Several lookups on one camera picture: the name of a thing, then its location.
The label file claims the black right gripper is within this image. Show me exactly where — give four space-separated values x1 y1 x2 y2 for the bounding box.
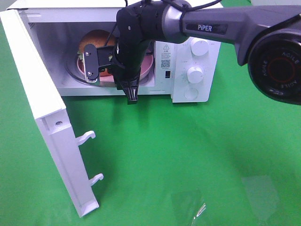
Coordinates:
112 39 151 105

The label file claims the pink round plate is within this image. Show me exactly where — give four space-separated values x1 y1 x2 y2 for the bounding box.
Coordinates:
75 55 153 87

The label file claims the burger with lettuce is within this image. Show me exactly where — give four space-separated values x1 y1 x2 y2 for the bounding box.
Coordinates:
77 30 116 73

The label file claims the round white door button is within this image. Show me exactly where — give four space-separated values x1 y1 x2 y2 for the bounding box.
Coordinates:
184 88 198 100

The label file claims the white microwave door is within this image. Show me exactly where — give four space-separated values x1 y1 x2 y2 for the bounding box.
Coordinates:
0 9 103 217

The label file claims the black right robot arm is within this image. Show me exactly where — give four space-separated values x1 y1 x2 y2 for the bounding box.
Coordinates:
114 0 301 105

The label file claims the glass microwave turntable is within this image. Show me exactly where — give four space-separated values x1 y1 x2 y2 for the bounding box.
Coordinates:
65 58 154 86

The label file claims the lower white microwave knob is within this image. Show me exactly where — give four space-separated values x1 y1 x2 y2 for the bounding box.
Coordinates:
187 67 204 84

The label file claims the white microwave knob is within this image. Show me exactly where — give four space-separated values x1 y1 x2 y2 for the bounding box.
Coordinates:
187 67 204 84
190 38 209 57

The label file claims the upper white microwave knob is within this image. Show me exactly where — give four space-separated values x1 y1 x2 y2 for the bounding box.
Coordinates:
190 38 209 57

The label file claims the clear tape patch centre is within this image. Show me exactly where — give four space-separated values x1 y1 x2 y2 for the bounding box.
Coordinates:
171 190 208 226

